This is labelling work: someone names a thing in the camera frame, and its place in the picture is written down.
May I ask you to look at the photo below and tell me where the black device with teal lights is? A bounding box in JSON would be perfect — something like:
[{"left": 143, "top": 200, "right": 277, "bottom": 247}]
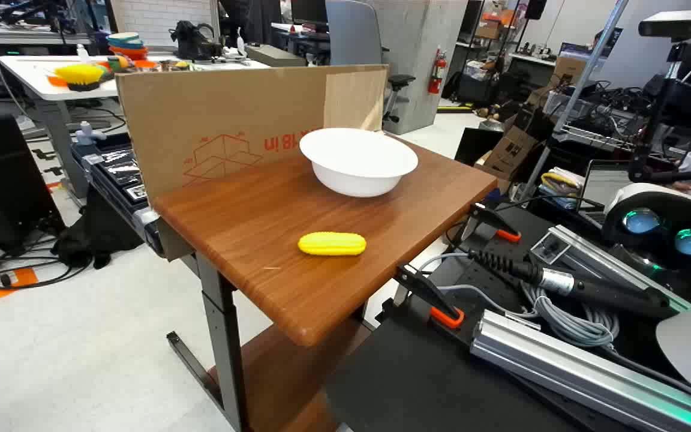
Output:
[{"left": 603, "top": 179, "right": 691, "bottom": 283}]

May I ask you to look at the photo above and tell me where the black equipment rack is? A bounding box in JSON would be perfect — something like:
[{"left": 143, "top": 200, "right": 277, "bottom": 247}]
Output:
[{"left": 80, "top": 145, "right": 164, "bottom": 241}]

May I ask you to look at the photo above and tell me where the black object on table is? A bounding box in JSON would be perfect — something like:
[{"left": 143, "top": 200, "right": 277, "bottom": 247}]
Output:
[{"left": 168, "top": 19, "right": 224, "bottom": 61}]

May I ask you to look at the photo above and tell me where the black bag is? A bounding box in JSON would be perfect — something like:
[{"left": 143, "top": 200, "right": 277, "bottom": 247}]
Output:
[{"left": 51, "top": 187, "right": 144, "bottom": 271}]

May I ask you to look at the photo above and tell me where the yellow and black sponge stack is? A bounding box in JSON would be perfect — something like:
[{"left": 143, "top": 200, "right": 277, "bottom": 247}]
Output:
[{"left": 538, "top": 164, "right": 588, "bottom": 211}]

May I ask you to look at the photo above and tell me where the stack of coloured items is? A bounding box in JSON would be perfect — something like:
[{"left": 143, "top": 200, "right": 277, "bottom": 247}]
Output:
[{"left": 104, "top": 31, "right": 152, "bottom": 68}]

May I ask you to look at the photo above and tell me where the clear plastic bottle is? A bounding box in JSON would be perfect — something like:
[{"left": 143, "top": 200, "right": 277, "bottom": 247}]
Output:
[{"left": 69, "top": 118, "right": 101, "bottom": 162}]

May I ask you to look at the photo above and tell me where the wooden lower shelf board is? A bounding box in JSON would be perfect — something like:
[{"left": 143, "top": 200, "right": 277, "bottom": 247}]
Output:
[{"left": 205, "top": 318, "right": 373, "bottom": 432}]

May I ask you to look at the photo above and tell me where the white basin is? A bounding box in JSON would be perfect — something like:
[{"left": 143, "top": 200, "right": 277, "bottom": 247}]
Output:
[{"left": 299, "top": 127, "right": 420, "bottom": 199}]

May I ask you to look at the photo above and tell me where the black base board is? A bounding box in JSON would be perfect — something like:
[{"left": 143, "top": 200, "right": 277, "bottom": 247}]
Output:
[{"left": 324, "top": 298, "right": 588, "bottom": 432}]

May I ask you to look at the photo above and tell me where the grey metal table leg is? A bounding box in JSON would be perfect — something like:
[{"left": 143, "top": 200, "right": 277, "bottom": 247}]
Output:
[{"left": 164, "top": 248, "right": 253, "bottom": 432}]

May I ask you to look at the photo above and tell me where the black corrugated cable conduit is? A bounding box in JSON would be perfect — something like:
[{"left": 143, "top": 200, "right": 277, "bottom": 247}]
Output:
[{"left": 463, "top": 244, "right": 672, "bottom": 320}]

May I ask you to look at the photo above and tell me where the black clamp with orange tip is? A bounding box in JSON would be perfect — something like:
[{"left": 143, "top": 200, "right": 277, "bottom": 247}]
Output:
[
  {"left": 395, "top": 260, "right": 468, "bottom": 334},
  {"left": 458, "top": 200, "right": 526, "bottom": 247}
]

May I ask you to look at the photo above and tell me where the orange floor tape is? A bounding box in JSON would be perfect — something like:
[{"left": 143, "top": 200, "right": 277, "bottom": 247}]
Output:
[{"left": 0, "top": 266, "right": 41, "bottom": 304}]

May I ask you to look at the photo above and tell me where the yellow oblong object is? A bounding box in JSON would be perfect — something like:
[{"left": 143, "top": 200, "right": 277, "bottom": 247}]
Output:
[{"left": 295, "top": 230, "right": 369, "bottom": 259}]

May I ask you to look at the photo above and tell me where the white background table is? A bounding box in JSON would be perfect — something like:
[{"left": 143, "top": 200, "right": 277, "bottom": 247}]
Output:
[{"left": 0, "top": 53, "right": 271, "bottom": 199}]

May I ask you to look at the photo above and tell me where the brown cardboard box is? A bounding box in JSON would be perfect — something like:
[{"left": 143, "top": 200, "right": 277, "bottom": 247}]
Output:
[{"left": 475, "top": 124, "right": 541, "bottom": 182}]

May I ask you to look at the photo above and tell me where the black camera on stand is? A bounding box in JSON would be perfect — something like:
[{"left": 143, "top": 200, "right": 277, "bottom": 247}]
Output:
[{"left": 637, "top": 6, "right": 691, "bottom": 41}]

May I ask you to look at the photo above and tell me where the grey cable bundle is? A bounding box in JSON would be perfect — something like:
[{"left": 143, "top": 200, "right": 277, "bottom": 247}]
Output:
[{"left": 521, "top": 283, "right": 622, "bottom": 350}]

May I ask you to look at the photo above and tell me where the grey pillar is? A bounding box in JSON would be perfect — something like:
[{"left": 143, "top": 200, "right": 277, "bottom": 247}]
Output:
[{"left": 324, "top": 0, "right": 471, "bottom": 137}]

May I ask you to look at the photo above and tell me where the brown cardboard panel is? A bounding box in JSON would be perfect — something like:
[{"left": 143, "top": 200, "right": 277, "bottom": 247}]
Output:
[{"left": 115, "top": 64, "right": 391, "bottom": 211}]

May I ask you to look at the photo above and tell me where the silver aluminium rail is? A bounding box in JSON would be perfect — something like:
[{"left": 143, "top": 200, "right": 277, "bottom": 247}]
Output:
[
  {"left": 528, "top": 222, "right": 691, "bottom": 316},
  {"left": 468, "top": 310, "right": 691, "bottom": 432}
]

